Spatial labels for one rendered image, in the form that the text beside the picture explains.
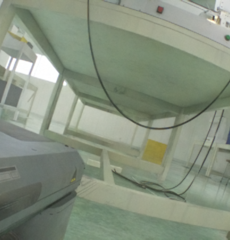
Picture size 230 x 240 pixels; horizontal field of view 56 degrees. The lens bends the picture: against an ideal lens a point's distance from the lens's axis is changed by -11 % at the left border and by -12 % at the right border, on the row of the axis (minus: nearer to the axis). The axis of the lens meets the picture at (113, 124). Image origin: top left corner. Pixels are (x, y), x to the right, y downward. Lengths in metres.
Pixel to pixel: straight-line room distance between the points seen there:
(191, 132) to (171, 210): 8.02
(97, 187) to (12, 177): 0.57
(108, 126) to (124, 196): 7.46
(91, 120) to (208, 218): 7.51
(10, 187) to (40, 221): 0.18
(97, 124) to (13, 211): 8.00
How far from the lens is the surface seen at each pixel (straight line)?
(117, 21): 0.84
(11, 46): 3.33
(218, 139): 5.66
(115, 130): 8.23
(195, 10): 1.52
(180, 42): 0.85
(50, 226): 0.43
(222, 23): 1.40
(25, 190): 0.27
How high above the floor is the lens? 0.32
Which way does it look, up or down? 2 degrees up
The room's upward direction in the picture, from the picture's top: 18 degrees clockwise
